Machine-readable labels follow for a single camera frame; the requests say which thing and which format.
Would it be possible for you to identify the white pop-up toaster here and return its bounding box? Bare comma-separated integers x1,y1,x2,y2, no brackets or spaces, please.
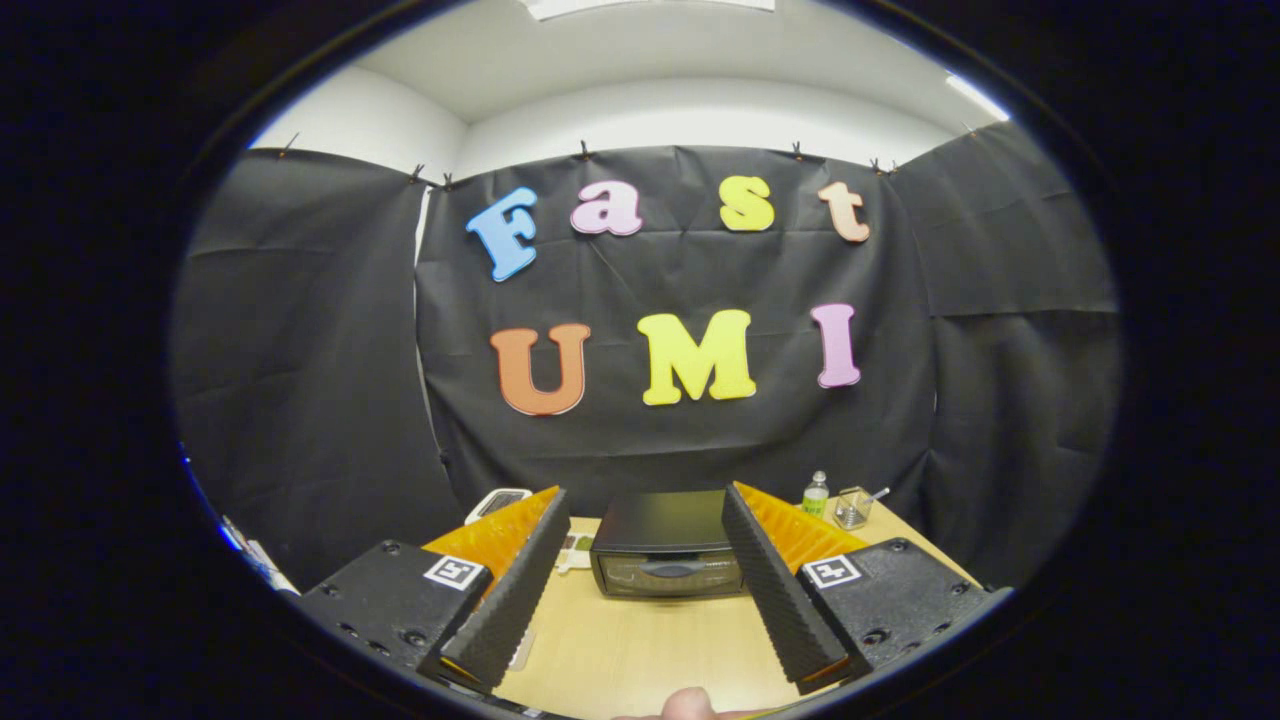
465,487,534,526

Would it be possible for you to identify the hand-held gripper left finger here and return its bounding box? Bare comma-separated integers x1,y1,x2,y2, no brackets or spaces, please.
298,486,571,696

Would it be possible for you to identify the black toaster oven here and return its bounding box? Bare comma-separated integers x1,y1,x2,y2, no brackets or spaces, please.
588,490,749,599

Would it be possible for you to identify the narrow ceiling light panel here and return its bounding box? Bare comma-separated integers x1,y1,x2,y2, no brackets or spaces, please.
945,72,1011,123

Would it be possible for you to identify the large ceiling light panel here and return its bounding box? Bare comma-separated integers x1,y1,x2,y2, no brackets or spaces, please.
525,0,776,21

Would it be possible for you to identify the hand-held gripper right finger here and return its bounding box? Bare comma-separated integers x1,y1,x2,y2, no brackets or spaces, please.
721,481,1013,696

